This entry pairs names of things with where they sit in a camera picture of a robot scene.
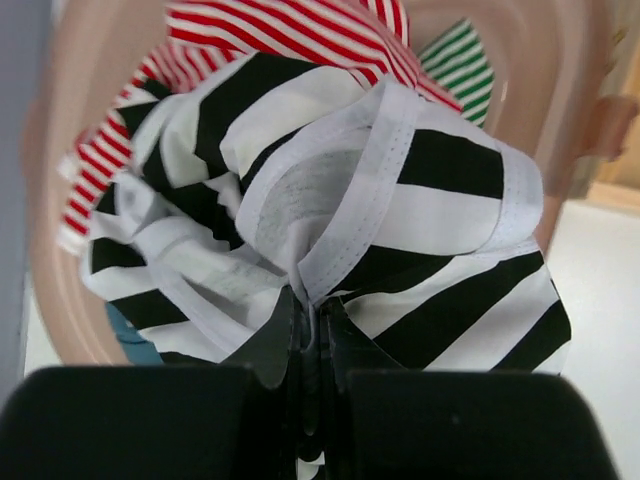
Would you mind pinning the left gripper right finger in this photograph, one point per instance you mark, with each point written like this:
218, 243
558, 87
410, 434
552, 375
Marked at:
382, 421

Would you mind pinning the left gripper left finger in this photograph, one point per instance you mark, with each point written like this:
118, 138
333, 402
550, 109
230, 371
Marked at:
236, 420

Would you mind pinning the teal blue tank top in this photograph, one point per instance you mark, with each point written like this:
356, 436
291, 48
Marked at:
138, 351

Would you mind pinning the black white striped tank top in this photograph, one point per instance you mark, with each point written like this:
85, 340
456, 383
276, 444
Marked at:
276, 173

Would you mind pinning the green striped tank top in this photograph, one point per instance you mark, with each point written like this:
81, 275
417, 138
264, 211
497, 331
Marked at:
458, 62

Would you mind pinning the red striped tank top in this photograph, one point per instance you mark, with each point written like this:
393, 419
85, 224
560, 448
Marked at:
368, 39

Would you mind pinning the wooden clothes rack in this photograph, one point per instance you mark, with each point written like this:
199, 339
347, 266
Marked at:
614, 175

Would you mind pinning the pink plastic basin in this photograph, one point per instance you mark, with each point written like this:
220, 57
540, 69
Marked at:
550, 59

